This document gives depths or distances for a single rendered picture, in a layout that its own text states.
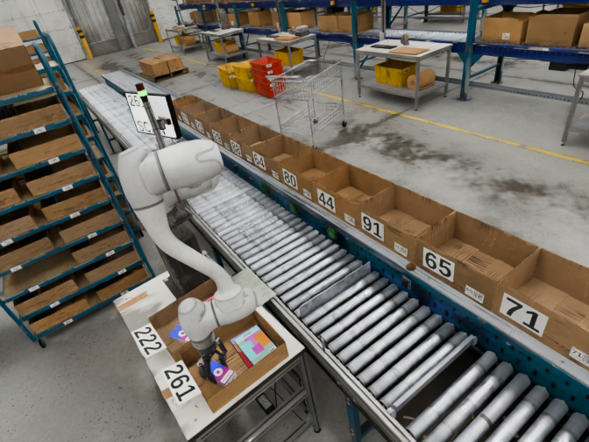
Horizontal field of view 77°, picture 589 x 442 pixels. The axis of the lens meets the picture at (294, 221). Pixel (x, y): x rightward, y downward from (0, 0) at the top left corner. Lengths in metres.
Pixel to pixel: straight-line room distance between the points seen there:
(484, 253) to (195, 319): 1.35
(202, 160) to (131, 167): 0.21
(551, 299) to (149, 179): 1.59
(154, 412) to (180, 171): 1.85
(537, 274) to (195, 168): 1.47
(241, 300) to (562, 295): 1.29
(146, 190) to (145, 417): 1.80
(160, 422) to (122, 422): 0.25
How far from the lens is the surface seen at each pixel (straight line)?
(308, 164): 2.72
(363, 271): 2.00
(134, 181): 1.23
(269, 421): 1.95
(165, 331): 2.02
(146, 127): 3.03
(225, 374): 1.70
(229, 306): 1.40
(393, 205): 2.22
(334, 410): 2.43
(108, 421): 2.86
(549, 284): 1.91
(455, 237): 2.05
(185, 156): 1.21
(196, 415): 1.70
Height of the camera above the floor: 2.15
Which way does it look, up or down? 35 degrees down
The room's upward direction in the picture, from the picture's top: 10 degrees counter-clockwise
